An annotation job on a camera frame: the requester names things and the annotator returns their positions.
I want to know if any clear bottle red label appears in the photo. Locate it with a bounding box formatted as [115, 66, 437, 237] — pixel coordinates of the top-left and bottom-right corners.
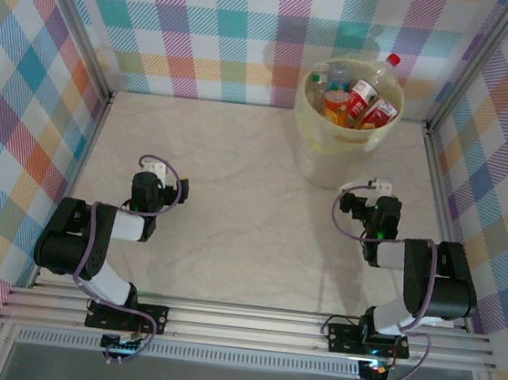
[357, 49, 407, 135]

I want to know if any clear bottle green neck band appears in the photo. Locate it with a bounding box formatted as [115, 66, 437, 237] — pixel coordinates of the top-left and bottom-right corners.
[307, 67, 331, 106]

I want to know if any water bottle blue barcode label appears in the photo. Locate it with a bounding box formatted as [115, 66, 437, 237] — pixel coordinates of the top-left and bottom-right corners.
[327, 62, 353, 94]

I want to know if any translucent yellow round bin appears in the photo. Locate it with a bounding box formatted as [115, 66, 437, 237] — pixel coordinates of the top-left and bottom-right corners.
[287, 51, 410, 197]

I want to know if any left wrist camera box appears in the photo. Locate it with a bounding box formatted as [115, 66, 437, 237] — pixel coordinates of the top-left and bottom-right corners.
[139, 160, 167, 185]

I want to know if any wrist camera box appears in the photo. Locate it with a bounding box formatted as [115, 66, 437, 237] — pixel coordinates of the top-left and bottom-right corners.
[139, 160, 167, 185]
[366, 176, 396, 194]

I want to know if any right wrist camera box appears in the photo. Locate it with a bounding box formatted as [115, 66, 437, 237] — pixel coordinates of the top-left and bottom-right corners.
[366, 176, 396, 194]

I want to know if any aluminium table edge rail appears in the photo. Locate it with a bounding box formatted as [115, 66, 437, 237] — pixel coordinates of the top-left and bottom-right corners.
[401, 124, 495, 335]
[27, 84, 119, 296]

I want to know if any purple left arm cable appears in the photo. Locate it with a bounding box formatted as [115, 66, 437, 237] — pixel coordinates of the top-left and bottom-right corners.
[62, 147, 193, 372]

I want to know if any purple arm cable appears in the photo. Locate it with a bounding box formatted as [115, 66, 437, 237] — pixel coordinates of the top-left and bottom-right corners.
[62, 147, 193, 372]
[313, 183, 448, 380]

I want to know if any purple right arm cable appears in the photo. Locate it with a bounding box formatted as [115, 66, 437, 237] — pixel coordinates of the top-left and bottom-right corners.
[313, 183, 448, 380]

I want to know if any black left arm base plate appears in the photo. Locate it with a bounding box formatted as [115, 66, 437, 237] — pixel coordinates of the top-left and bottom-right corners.
[83, 297, 171, 338]

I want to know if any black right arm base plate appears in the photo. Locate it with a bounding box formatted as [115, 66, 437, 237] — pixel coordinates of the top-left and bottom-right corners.
[323, 319, 413, 361]

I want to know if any aluminium mounting rail beam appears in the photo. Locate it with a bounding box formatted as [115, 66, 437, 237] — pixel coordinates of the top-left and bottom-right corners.
[0, 274, 502, 380]

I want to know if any grey slotted cable duct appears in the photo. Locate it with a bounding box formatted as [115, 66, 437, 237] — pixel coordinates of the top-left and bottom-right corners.
[16, 325, 363, 380]

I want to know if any aluminium frame post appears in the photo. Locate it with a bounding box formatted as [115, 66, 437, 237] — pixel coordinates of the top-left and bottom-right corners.
[17, 0, 123, 99]
[425, 0, 508, 140]

